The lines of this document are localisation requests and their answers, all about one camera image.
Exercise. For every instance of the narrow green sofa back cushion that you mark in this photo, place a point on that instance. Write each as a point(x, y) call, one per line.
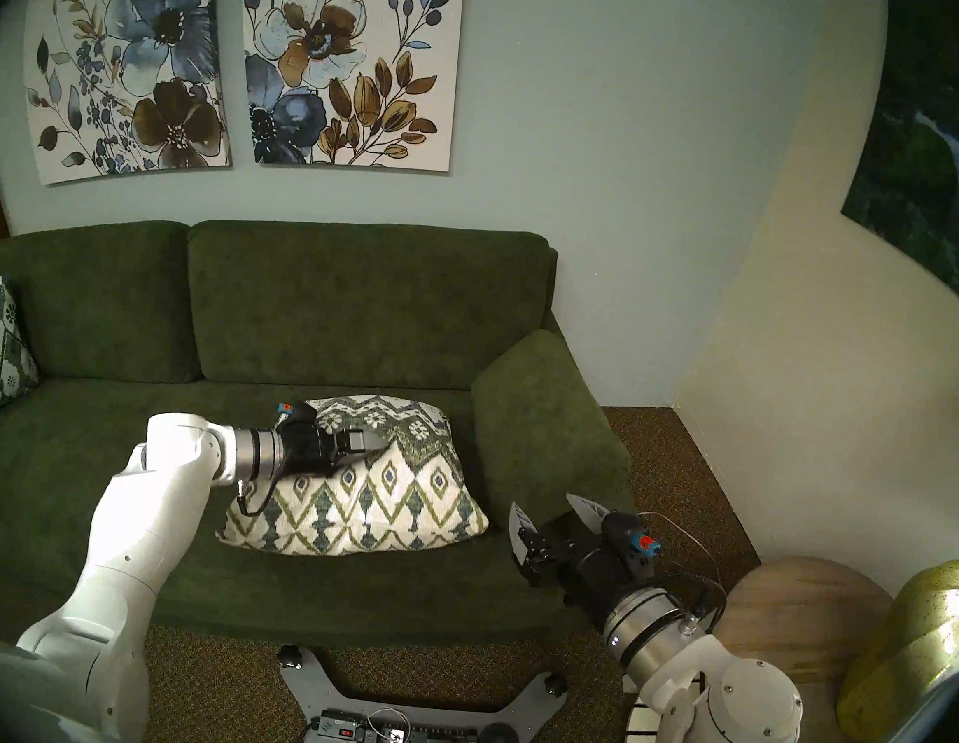
point(96, 303)

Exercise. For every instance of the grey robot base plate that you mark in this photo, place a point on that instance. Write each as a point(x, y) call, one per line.
point(411, 712)

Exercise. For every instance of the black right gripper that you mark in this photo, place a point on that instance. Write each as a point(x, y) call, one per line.
point(587, 573)

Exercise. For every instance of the black caster wheel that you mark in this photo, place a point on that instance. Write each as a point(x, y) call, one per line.
point(557, 682)
point(289, 656)

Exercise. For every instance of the wide green sofa back cushion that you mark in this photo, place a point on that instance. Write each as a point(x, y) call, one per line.
point(352, 307)

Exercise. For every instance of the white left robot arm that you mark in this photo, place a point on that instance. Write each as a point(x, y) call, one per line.
point(126, 562)

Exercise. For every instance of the left floral wall painting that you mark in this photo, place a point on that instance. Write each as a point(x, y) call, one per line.
point(160, 19)

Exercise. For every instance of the yellow-green speckled lamp base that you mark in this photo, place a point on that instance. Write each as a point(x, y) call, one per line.
point(912, 648)

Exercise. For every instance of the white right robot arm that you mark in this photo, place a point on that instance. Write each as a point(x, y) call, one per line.
point(742, 709)

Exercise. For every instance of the floral wall painting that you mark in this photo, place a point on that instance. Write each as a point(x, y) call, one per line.
point(348, 50)
point(160, 19)

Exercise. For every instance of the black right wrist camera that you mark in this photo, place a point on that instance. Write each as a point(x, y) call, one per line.
point(623, 539)

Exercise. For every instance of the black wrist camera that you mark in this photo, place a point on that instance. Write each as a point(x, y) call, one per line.
point(302, 419)
point(623, 539)

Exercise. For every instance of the waterfall forest wall poster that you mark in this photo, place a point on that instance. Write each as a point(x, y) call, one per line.
point(932, 179)

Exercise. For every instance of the right floral wall painting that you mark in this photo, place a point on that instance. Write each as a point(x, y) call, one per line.
point(348, 50)

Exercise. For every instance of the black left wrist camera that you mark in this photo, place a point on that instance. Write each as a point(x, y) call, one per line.
point(302, 419)

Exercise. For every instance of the green fabric sofa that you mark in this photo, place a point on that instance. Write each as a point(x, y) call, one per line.
point(108, 469)

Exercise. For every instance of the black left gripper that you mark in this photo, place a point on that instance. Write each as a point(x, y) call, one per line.
point(316, 449)

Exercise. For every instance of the black power strip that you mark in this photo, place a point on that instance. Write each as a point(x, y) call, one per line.
point(434, 736)

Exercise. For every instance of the round wooden side table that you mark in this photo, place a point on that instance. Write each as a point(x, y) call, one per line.
point(807, 615)

